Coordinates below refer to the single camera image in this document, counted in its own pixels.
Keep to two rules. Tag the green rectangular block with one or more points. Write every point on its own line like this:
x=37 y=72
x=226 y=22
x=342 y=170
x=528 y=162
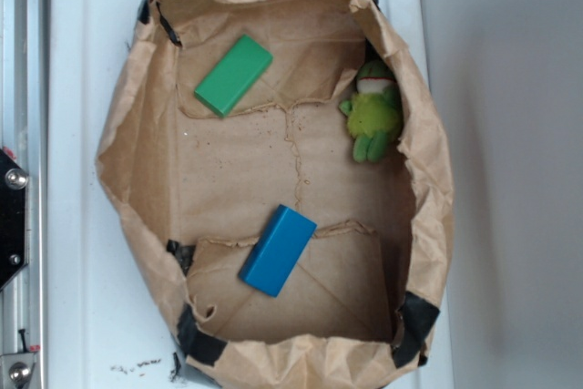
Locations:
x=233 y=76

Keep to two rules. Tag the blue rectangular block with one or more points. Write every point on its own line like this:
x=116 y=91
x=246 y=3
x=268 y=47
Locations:
x=278 y=249

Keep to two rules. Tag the brown paper bag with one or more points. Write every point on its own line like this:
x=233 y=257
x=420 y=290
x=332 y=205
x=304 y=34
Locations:
x=194 y=193

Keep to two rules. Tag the green plush frog toy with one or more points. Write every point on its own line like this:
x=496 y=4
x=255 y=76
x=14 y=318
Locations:
x=374 y=112

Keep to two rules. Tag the white plastic tray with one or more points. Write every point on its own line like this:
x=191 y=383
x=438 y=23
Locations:
x=103 y=328

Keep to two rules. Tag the black metal bracket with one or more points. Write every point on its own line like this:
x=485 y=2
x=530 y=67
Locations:
x=14 y=239

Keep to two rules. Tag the metal frame rail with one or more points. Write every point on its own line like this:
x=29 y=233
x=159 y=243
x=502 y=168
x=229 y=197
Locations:
x=24 y=94

